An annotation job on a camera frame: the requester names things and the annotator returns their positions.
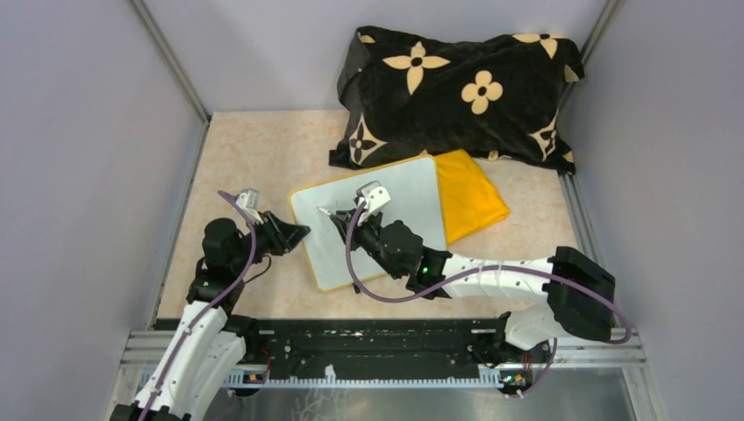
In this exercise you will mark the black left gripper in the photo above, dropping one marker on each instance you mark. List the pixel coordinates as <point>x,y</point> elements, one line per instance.
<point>283,236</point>

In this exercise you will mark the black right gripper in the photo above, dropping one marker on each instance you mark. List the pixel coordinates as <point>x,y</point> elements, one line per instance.
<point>378,217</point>

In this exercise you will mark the yellow framed whiteboard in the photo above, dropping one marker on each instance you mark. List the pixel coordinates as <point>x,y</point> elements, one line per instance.
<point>411,221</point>

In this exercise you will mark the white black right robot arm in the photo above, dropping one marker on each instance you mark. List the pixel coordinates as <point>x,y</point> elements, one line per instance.
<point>569,293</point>

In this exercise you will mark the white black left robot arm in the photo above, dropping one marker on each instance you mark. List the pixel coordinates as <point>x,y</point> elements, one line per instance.
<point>209,308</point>

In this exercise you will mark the yellow zippered fabric pouch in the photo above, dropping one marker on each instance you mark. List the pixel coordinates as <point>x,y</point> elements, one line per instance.
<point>470,203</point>

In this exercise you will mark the black floral pillow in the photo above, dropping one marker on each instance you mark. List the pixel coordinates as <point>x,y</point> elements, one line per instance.
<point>496,99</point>

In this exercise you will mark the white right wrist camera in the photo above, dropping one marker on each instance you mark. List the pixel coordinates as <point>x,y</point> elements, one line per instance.
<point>371,197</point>

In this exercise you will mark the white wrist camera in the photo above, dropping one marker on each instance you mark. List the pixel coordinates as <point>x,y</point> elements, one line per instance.
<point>371,197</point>
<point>246,202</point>

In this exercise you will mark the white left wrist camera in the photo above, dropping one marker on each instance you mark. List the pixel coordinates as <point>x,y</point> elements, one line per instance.
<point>246,202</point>

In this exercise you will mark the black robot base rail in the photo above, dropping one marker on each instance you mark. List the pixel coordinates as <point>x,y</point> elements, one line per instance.
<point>367,353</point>

